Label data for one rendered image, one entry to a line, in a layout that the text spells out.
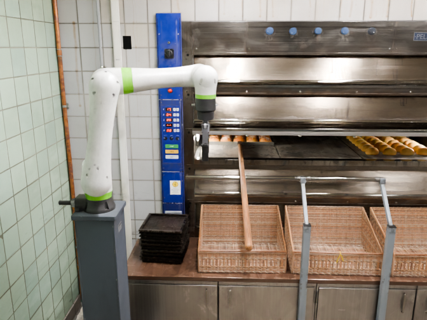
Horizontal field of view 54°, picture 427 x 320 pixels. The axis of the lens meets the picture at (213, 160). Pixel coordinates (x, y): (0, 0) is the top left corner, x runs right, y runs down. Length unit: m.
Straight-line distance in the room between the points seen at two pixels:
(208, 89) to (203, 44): 1.06
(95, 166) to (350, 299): 1.78
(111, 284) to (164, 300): 0.71
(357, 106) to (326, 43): 0.47
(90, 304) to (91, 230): 0.39
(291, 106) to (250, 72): 0.36
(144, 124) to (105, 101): 1.23
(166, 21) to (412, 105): 1.72
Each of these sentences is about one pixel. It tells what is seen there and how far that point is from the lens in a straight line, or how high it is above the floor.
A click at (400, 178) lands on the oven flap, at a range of 3.22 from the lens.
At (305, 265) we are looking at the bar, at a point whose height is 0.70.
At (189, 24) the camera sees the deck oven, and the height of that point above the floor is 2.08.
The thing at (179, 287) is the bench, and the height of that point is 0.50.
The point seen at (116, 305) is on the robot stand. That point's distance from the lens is 2.20.
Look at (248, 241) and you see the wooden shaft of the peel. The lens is 1.69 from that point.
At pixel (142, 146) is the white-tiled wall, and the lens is 2.97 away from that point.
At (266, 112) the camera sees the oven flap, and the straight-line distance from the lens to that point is 2.87.
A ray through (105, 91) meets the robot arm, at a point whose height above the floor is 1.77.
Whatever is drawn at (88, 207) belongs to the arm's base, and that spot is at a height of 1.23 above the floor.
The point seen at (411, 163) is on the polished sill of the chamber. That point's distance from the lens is 3.19.
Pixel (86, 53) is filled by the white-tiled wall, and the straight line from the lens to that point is 2.99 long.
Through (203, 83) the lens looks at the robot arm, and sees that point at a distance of 1.82.
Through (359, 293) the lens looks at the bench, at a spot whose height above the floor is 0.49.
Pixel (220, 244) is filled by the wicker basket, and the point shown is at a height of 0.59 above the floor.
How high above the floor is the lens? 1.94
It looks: 15 degrees down
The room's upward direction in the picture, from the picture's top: straight up
